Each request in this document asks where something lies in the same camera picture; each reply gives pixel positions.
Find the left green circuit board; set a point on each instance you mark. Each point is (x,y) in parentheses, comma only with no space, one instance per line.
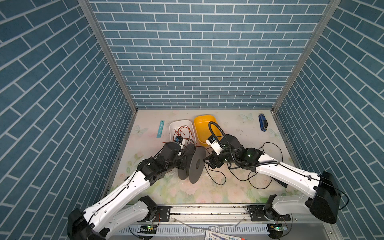
(147,230)

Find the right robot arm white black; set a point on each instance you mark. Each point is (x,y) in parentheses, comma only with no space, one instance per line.
(319,195)

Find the blue stapler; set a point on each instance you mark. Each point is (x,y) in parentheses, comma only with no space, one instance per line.
(263,122)

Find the printed paper sheet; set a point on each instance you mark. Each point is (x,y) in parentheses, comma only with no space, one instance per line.
(210,235)

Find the yellow plastic tray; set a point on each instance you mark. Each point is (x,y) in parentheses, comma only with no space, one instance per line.
(202,129)

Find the grey cable spool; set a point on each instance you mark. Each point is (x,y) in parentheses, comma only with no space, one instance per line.
(192,163)

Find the white plastic tray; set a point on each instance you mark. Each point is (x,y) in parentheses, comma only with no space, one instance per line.
(185,129)

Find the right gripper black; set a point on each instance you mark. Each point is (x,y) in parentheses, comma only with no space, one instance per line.
(213,155)

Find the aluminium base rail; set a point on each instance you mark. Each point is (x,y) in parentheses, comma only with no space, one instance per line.
(190,222)

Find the black remote control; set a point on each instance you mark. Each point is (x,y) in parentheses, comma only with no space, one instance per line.
(281,183)

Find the green circuit board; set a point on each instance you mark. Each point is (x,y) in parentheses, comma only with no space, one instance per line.
(147,230)
(276,231)

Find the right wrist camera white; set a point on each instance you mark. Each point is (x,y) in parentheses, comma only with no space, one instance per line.
(215,144)

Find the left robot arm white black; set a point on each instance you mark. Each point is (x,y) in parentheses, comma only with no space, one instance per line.
(109,215)

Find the right green circuit board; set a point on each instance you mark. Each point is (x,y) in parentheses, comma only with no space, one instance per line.
(276,231)

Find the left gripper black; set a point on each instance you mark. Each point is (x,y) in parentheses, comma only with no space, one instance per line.
(183,158)

